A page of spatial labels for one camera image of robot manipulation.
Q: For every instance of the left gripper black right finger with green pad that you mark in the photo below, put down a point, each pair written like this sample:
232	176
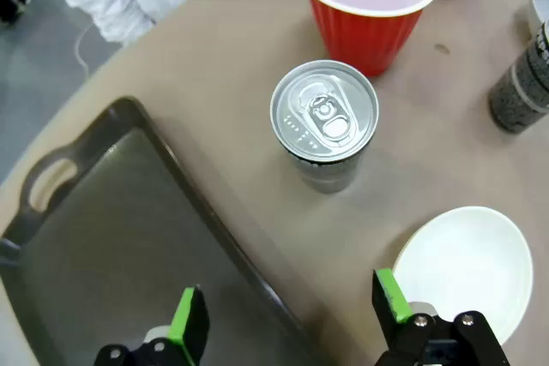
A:
403	331

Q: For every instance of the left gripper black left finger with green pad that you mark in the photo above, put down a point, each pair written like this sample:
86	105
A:
188	331

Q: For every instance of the white bowl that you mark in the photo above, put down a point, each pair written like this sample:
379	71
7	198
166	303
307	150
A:
467	263

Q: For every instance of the black drink can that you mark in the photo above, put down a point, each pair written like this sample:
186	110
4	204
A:
323	126
519	91

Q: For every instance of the red plastic cup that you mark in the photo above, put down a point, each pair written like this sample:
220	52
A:
364	40

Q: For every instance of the pale grey bowl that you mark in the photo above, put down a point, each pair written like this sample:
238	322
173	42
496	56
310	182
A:
541	1

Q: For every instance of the dark brown plastic tray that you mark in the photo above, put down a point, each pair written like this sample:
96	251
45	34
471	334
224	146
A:
128	233

